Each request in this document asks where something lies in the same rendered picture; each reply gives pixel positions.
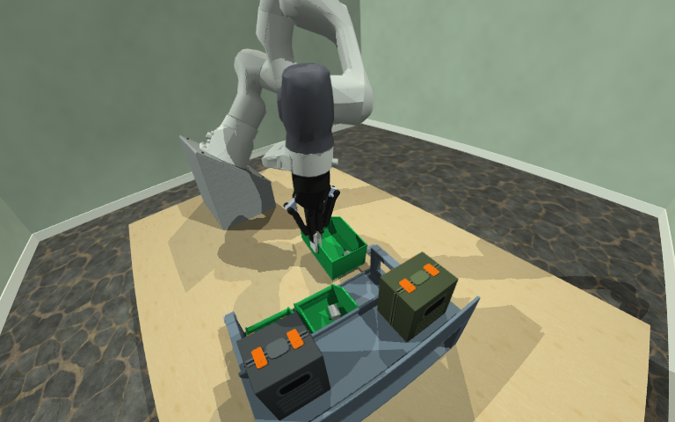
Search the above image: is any green bin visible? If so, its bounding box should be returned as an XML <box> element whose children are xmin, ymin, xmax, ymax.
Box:
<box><xmin>301</xmin><ymin>216</ymin><xmax>367</xmax><ymax>280</ymax></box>
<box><xmin>245</xmin><ymin>307</ymin><xmax>294</xmax><ymax>336</ymax></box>
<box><xmin>293</xmin><ymin>284</ymin><xmax>358</xmax><ymax>333</ymax></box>

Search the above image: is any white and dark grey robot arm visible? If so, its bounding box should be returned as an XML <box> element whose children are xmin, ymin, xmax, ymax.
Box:
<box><xmin>200</xmin><ymin>0</ymin><xmax>374</xmax><ymax>177</ymax></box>

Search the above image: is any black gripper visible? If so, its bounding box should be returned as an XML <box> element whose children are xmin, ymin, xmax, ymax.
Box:
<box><xmin>284</xmin><ymin>171</ymin><xmax>340</xmax><ymax>253</ymax></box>

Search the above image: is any black tool case with orange latches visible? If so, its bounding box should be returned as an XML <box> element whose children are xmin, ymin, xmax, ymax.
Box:
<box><xmin>236</xmin><ymin>311</ymin><xmax>330</xmax><ymax>421</ymax></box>

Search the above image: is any olive green case with orange latches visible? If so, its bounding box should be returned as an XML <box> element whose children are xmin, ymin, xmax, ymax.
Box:
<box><xmin>377</xmin><ymin>252</ymin><xmax>458</xmax><ymax>343</ymax></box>

